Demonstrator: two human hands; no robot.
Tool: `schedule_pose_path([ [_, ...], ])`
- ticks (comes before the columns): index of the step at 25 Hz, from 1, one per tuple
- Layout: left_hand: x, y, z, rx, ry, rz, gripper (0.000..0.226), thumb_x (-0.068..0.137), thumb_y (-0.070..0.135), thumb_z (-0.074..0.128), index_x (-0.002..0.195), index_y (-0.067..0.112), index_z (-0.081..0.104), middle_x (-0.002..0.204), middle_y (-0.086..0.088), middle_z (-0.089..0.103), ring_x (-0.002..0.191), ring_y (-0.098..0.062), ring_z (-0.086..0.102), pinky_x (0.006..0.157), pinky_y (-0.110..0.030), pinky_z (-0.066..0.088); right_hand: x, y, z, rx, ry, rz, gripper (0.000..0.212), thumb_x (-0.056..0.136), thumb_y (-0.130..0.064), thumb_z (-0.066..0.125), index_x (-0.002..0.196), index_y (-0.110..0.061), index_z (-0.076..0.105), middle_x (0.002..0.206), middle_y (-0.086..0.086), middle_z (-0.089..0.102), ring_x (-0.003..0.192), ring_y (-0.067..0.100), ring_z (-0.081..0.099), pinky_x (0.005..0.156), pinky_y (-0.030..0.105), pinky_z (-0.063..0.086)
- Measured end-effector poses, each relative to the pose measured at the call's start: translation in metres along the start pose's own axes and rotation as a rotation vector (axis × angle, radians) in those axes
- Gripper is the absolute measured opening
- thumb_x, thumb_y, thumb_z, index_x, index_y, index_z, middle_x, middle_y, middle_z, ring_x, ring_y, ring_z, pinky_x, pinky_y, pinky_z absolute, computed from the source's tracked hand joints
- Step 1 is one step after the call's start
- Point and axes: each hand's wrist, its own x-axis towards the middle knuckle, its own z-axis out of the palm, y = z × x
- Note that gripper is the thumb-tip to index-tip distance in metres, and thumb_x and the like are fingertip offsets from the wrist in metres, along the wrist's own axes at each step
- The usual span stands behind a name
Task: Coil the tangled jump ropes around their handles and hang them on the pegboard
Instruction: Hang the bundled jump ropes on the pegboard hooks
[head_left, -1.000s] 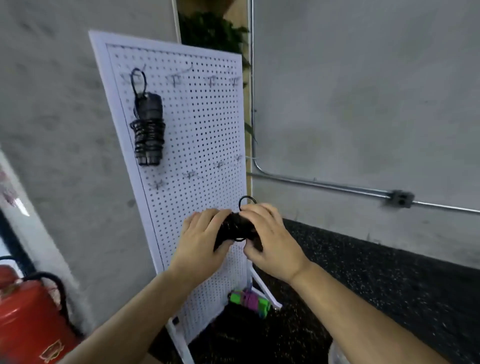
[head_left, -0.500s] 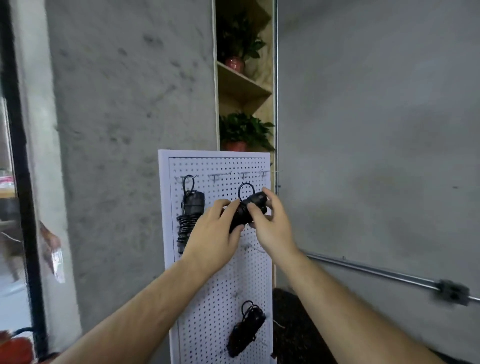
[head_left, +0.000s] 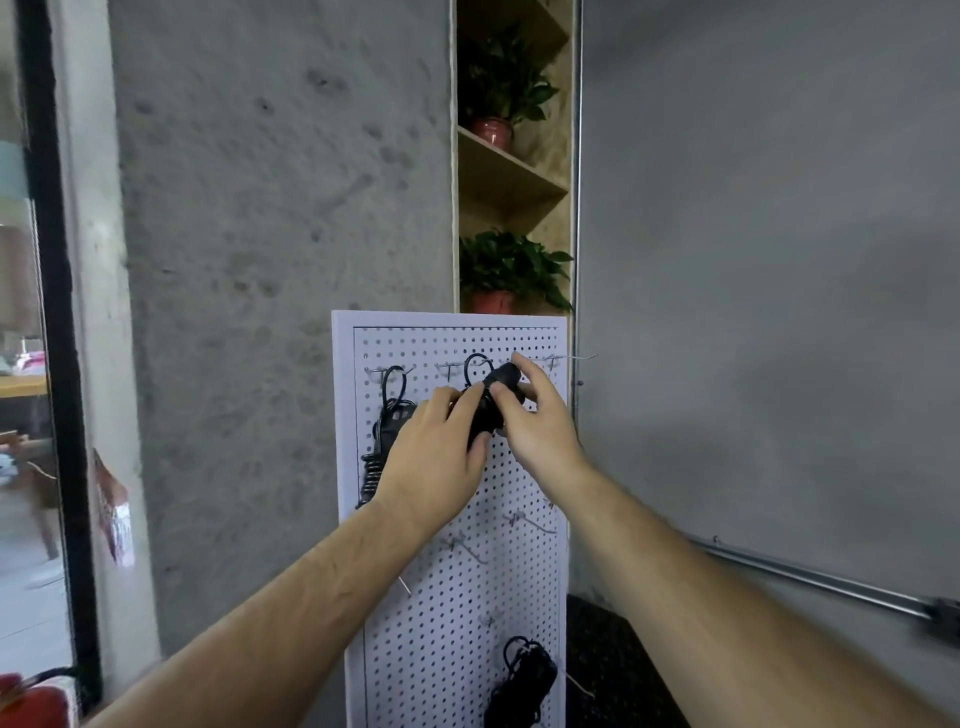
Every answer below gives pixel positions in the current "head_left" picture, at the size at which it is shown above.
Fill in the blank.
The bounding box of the white pegboard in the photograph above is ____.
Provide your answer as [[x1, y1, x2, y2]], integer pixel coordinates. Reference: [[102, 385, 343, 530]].
[[331, 310, 572, 728]]

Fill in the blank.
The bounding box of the black foam-handled jump rope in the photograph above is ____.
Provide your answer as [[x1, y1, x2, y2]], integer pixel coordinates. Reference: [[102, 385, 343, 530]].
[[483, 636, 560, 728], [462, 352, 530, 444], [357, 364, 419, 509]]

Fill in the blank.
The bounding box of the metal conduit pipe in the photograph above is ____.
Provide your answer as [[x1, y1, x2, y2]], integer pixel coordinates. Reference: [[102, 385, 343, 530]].
[[682, 532, 960, 624]]

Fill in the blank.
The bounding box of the person's left hand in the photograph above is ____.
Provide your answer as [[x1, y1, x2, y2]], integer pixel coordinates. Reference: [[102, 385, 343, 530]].
[[370, 385, 494, 542]]

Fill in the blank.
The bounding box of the small wall tag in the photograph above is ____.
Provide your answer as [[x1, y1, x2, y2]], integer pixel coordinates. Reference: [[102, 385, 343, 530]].
[[93, 450, 137, 569]]

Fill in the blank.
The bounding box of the grey electrical junction box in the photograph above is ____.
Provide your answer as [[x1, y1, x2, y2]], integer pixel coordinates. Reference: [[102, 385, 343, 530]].
[[927, 597, 960, 647]]

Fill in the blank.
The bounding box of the green potted plant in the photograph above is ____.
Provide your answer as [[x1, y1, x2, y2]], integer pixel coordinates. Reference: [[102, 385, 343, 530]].
[[459, 27, 561, 152], [459, 228, 575, 317]]

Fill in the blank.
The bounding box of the person's right forearm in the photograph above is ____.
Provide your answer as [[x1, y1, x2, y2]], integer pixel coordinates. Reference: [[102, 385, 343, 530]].
[[547, 465, 947, 728]]

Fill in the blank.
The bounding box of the red floor object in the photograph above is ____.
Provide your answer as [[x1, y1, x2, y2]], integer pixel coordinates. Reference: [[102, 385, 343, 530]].
[[0, 672, 77, 728]]

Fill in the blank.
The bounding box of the plywood shelf unit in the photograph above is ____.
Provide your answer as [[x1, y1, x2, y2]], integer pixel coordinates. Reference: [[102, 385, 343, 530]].
[[450, 0, 581, 377]]

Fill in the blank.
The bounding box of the person's left forearm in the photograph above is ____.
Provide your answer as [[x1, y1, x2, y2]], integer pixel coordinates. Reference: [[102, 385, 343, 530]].
[[90, 502, 452, 728]]

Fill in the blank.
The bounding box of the person's right hand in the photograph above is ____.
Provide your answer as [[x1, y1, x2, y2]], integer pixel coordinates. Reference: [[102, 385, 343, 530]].
[[487, 354, 594, 504]]

